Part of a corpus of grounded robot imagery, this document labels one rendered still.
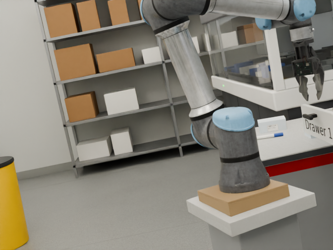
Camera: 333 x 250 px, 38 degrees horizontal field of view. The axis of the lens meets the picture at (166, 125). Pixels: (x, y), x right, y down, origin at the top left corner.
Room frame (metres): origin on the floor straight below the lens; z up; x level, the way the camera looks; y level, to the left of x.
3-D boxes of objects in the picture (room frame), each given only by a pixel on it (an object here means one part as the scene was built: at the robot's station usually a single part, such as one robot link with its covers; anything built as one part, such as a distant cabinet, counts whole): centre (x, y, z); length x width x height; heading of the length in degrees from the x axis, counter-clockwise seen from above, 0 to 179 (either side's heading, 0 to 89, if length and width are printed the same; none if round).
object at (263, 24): (1.62, -0.42, 1.27); 0.11 x 0.11 x 0.08; 20
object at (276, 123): (2.25, -0.49, 0.79); 0.13 x 0.09 x 0.05; 79
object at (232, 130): (1.41, -0.19, 0.96); 0.13 x 0.12 x 0.14; 20
